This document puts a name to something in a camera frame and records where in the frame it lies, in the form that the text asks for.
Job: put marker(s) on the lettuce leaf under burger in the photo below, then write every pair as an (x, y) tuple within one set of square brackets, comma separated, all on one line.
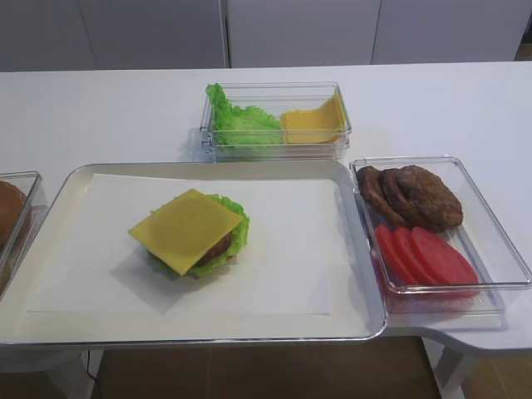
[(239, 232)]

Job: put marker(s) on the clear lettuce and cheese box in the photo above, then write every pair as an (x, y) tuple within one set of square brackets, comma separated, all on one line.
[(274, 98)]

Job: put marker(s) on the green lettuce leaf in box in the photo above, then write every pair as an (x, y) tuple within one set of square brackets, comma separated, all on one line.
[(235, 125)]

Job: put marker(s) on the yellow cheese slice on burger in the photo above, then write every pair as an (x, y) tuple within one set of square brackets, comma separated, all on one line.
[(183, 228)]

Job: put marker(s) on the yellow cheese slice stack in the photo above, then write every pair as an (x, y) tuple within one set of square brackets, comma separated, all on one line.
[(321, 125)]

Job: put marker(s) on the brown patty in burger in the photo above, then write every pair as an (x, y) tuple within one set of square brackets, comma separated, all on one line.
[(217, 250)]

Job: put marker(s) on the left brown meat patty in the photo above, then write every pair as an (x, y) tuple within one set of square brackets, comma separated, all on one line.
[(371, 190)]

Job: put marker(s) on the brown meat patty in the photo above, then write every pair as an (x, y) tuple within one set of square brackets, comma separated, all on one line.
[(371, 190), (402, 205), (430, 196)]

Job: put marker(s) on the white serving tray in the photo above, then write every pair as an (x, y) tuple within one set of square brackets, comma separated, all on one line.
[(356, 306)]

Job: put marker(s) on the left red tomato slice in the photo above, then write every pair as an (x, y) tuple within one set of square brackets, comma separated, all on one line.
[(391, 256)]

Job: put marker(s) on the red tomato slice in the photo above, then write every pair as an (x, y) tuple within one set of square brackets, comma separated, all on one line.
[(391, 256), (445, 264), (403, 244)]

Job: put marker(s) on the middle brown meat patty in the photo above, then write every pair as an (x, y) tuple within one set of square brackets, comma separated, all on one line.
[(402, 205)]

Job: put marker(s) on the middle red tomato slice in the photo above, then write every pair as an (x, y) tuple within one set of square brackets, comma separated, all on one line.
[(403, 244)]

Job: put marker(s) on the right brown meat patty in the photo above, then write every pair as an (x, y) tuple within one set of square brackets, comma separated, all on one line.
[(430, 196)]

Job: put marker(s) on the clear patty and tomato box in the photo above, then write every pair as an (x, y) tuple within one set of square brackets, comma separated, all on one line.
[(480, 239)]

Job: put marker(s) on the white paper sheet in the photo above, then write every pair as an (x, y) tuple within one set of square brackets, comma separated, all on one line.
[(295, 237)]

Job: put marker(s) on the right red tomato slice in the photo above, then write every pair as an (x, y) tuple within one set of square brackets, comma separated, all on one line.
[(445, 264)]

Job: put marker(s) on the clear bun box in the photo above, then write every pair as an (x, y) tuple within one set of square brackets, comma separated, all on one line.
[(33, 214)]

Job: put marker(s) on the plain brown bun in box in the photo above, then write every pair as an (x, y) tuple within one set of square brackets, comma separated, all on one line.
[(12, 203)]

